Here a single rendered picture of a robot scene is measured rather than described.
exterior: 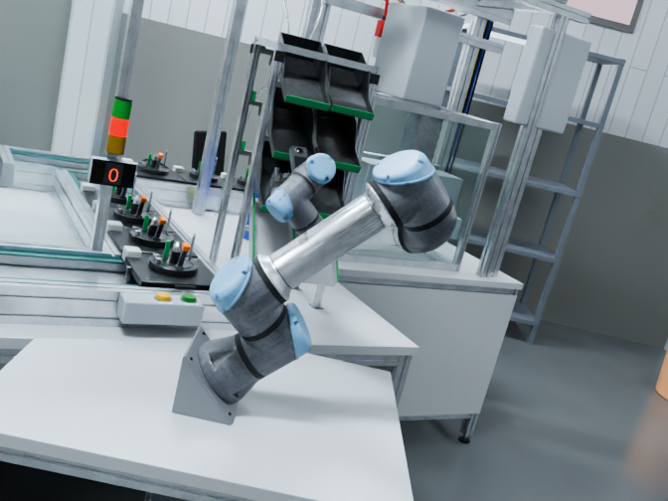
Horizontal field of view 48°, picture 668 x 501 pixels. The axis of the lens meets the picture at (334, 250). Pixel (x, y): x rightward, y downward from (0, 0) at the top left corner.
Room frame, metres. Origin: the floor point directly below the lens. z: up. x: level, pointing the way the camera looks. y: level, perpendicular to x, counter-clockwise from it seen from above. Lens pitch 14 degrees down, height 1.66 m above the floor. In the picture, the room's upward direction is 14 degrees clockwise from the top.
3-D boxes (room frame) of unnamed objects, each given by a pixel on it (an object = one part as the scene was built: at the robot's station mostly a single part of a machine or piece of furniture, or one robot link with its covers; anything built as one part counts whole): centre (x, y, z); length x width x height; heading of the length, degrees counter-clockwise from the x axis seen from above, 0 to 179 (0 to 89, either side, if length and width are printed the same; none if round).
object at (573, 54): (3.43, -0.74, 1.43); 0.30 x 0.09 x 1.13; 121
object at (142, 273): (2.05, 0.44, 0.96); 0.24 x 0.24 x 0.02; 31
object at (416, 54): (3.29, -0.16, 1.50); 0.38 x 0.21 x 0.88; 31
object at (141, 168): (3.34, 0.89, 1.01); 0.24 x 0.24 x 0.13; 31
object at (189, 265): (2.05, 0.44, 0.98); 0.14 x 0.14 x 0.02
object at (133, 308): (1.82, 0.40, 0.93); 0.21 x 0.07 x 0.06; 121
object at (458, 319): (3.42, -0.26, 0.43); 1.11 x 0.68 x 0.86; 121
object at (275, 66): (2.34, 0.20, 1.26); 0.36 x 0.21 x 0.80; 121
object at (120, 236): (2.27, 0.57, 1.01); 0.24 x 0.24 x 0.13; 31
